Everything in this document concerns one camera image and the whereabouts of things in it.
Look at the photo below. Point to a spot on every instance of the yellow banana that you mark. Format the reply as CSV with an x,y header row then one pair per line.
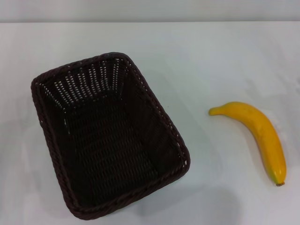
x,y
269,136

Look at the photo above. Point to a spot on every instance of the black woven plastic basket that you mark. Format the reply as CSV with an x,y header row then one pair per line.
x,y
110,140

